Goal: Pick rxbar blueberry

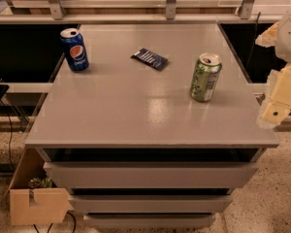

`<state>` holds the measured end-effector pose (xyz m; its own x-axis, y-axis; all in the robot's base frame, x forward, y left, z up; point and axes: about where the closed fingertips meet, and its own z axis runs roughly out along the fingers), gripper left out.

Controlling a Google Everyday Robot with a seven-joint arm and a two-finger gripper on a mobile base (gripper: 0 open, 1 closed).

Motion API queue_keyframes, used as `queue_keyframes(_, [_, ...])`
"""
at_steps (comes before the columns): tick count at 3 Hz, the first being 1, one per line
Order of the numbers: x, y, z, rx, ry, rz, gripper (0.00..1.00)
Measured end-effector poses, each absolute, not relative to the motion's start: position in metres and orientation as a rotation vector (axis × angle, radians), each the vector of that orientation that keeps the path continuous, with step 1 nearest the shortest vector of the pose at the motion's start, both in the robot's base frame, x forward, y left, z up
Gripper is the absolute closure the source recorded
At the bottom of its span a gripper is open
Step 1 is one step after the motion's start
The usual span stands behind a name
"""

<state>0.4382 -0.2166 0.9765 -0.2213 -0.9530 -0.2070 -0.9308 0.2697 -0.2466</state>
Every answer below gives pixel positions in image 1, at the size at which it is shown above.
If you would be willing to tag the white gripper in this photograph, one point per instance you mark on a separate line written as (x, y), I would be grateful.
(278, 100)

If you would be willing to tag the dark blue RXBAR wrapper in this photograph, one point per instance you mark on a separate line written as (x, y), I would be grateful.
(150, 59)

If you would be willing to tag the green soda can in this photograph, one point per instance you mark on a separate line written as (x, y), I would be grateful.
(205, 76)

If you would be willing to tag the grey drawer cabinet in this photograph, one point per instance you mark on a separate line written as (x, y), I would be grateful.
(131, 145)

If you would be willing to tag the blue Pepsi can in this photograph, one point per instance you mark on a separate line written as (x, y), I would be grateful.
(74, 49)

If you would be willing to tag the crumpled green item in box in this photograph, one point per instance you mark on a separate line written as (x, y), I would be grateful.
(40, 183)

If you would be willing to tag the wooden box on floor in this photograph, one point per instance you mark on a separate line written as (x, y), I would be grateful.
(29, 202)

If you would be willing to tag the metal shelf frame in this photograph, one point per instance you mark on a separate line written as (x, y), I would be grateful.
(140, 11)

